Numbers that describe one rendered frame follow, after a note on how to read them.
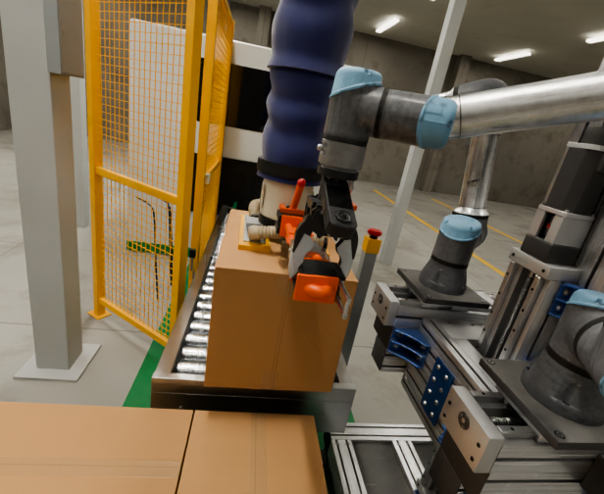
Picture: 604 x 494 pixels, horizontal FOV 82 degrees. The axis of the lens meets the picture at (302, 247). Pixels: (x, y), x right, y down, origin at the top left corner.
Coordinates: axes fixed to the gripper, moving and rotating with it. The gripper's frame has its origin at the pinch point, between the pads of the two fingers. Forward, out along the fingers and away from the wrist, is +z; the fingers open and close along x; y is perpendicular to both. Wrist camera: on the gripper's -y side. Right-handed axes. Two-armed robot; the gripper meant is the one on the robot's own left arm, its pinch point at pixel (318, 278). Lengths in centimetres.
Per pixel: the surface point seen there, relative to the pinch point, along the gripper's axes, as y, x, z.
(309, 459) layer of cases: 16, -14, 66
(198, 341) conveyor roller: 70, 25, 67
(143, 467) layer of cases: 13, 32, 66
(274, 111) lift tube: 54, 9, -28
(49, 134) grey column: 108, 96, -2
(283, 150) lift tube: 50, 5, -17
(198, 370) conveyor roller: 52, 23, 66
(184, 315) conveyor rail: 80, 33, 61
